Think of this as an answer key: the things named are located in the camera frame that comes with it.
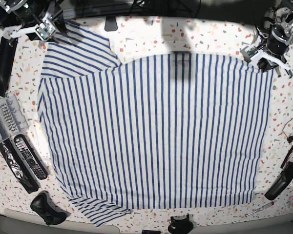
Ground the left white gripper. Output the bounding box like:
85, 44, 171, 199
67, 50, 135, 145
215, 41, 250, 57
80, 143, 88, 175
241, 45, 293, 78

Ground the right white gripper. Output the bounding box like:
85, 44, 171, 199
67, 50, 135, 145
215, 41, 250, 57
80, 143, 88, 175
9, 11, 68, 41

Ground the blue white striped t-shirt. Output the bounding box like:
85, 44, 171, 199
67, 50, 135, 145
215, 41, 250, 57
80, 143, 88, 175
38, 22, 274, 226

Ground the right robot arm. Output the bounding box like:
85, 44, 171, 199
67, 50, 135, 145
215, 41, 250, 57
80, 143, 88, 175
0, 0, 67, 46

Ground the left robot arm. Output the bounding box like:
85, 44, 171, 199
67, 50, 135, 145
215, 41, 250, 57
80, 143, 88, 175
241, 0, 293, 78

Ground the black tube cover left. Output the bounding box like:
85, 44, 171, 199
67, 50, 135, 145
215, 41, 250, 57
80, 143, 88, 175
0, 37, 18, 97

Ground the black stand foot top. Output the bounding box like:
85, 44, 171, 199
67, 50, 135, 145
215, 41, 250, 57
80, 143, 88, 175
105, 16, 118, 32

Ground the clear plastic bit case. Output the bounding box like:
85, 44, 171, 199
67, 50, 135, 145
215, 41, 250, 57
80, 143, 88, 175
0, 95, 29, 144

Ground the black TV remote control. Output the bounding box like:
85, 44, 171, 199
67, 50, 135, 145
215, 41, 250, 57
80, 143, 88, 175
13, 134, 48, 180

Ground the red-tipped screwdriver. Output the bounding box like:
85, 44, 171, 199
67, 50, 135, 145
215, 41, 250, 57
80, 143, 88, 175
244, 201, 275, 217

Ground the black foil-wrapped bar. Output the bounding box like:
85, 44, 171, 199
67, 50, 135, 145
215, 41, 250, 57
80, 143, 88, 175
0, 139, 39, 194

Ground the black game controller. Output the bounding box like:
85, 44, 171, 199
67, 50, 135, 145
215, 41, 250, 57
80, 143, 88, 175
30, 192, 67, 226

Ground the black strap with cable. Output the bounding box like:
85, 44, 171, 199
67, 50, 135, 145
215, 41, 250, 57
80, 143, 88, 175
280, 141, 293, 169

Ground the black handle grip right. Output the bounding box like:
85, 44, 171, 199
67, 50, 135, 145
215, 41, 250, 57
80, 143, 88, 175
265, 162, 293, 201

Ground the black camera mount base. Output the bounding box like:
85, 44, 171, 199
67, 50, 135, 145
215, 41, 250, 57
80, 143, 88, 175
167, 214, 194, 234

